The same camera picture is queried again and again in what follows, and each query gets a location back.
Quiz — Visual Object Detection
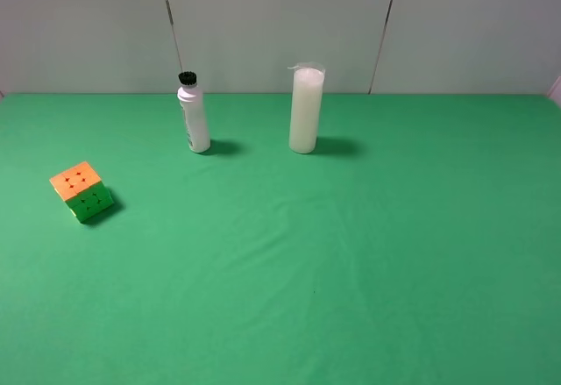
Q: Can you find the multicolour puzzle cube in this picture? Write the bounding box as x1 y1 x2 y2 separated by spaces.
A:
49 161 114 223

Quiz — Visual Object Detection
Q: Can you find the tall white candle jar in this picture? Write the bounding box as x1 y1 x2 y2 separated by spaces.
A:
288 62 325 153

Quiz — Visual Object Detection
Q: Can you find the white bottle with black cap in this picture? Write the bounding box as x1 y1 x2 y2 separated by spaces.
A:
177 71 210 153

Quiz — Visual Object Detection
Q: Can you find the green table cloth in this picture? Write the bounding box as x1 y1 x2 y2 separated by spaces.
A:
1 94 560 384

